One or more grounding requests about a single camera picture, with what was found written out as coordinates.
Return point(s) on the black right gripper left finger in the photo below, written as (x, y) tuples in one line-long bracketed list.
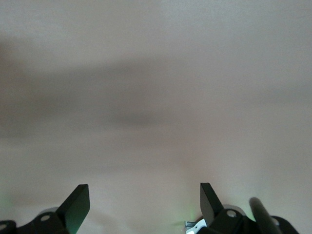
[(73, 209)]

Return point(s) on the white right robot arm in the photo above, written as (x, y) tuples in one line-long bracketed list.
[(197, 228)]

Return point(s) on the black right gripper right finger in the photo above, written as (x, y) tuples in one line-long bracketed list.
[(209, 204)]

